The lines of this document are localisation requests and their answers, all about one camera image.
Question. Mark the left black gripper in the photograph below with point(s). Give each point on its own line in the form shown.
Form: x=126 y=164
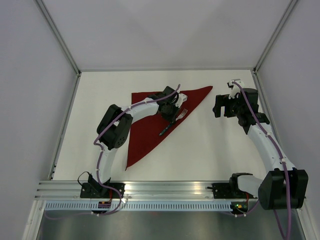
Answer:
x=173 y=117

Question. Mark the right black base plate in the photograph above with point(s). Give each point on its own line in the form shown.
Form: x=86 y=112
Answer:
x=221 y=190

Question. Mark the aluminium mounting rail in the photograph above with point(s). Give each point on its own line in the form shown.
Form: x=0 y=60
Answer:
x=137 y=190

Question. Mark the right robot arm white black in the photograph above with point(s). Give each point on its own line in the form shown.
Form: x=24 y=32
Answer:
x=284 y=185

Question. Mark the white slotted cable duct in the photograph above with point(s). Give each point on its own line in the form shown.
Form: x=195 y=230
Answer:
x=77 y=205

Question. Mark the fork with green handle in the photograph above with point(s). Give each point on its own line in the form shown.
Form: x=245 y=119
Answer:
x=180 y=116

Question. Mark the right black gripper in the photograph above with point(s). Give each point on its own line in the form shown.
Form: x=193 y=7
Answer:
x=222 y=100

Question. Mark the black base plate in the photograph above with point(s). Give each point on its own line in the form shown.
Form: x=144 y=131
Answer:
x=99 y=192
x=221 y=190

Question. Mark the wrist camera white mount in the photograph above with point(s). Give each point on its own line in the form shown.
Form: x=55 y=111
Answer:
x=181 y=99
x=235 y=85

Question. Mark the right aluminium frame post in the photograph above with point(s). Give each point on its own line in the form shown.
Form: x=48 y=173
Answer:
x=275 y=34

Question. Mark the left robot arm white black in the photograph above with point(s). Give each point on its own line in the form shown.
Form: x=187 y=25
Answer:
x=115 y=126

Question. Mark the aluminium frame post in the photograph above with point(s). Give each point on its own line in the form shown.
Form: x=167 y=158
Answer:
x=275 y=34
x=57 y=35

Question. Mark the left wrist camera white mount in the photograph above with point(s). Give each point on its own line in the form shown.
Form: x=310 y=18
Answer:
x=181 y=99

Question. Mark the left aluminium frame post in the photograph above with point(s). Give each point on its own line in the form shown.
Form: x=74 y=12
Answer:
x=57 y=35

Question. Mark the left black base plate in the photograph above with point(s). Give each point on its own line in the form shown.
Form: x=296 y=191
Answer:
x=99 y=192

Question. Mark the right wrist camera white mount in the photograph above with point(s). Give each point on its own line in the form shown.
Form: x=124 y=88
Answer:
x=235 y=85

